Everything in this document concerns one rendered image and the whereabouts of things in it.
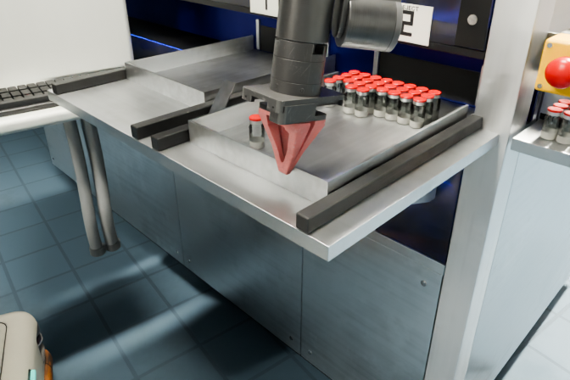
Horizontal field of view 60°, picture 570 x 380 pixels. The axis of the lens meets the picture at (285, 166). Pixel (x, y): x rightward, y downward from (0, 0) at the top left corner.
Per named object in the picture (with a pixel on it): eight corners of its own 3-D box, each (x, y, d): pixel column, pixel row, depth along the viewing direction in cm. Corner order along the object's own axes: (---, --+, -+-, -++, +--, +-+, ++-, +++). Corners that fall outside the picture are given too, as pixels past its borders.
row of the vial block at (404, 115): (336, 99, 88) (338, 74, 86) (426, 126, 77) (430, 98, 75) (328, 102, 87) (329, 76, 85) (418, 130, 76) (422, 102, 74)
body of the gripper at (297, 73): (343, 110, 57) (354, 45, 54) (278, 119, 50) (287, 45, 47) (304, 96, 61) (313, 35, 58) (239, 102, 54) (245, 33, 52)
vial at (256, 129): (257, 142, 72) (256, 114, 70) (268, 146, 71) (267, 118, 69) (246, 147, 71) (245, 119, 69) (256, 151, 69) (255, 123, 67)
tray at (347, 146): (336, 89, 94) (337, 70, 92) (465, 125, 78) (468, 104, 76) (190, 142, 72) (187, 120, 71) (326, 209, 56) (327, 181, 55)
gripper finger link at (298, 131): (332, 176, 59) (344, 100, 56) (288, 187, 55) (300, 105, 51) (293, 157, 64) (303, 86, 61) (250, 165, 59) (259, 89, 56)
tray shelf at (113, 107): (239, 53, 125) (239, 46, 124) (517, 131, 81) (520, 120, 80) (48, 99, 95) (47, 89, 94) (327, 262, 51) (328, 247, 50)
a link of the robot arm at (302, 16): (278, -23, 53) (286, -21, 48) (340, -15, 54) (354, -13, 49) (271, 42, 55) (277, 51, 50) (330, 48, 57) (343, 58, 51)
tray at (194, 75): (253, 49, 121) (252, 35, 119) (334, 70, 105) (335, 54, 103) (126, 79, 99) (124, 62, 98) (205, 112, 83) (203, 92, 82)
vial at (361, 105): (359, 112, 83) (361, 86, 81) (370, 115, 81) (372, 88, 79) (351, 115, 81) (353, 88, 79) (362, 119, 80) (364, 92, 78)
